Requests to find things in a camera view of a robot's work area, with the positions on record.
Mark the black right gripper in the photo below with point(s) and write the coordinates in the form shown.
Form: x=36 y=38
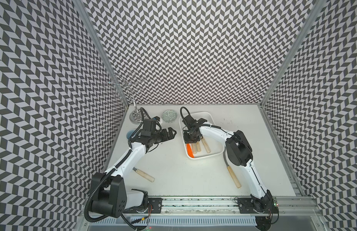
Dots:
x=187 y=139

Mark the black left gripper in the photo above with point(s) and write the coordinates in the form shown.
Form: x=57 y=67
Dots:
x=165 y=137

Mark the orange handle small sickle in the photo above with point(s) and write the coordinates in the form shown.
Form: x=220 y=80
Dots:
x=189 y=150

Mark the blue blade wooden handle sickle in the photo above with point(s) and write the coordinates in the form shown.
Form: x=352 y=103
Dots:
x=206 y=146

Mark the white plastic storage box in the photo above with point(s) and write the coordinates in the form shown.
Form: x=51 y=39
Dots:
x=215 y=147

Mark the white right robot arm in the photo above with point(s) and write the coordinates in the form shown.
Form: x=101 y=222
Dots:
x=239 y=153

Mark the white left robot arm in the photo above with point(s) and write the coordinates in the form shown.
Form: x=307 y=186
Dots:
x=108 y=196

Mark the green patterned ceramic bowl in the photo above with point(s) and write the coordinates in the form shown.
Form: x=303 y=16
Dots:
x=169 y=116

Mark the light blue plastic cup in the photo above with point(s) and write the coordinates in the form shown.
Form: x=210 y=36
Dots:
x=130 y=134

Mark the chrome mug tree stand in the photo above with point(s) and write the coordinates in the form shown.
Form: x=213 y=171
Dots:
x=127 y=90

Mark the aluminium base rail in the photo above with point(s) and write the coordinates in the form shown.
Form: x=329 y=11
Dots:
x=228 y=206

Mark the aluminium left corner post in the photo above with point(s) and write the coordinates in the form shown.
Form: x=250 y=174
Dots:
x=84 y=17

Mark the aluminium corner post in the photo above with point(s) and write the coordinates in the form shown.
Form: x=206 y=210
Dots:
x=84 y=17
x=305 y=28

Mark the aluminium right corner post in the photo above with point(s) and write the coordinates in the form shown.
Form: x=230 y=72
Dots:
x=305 y=28

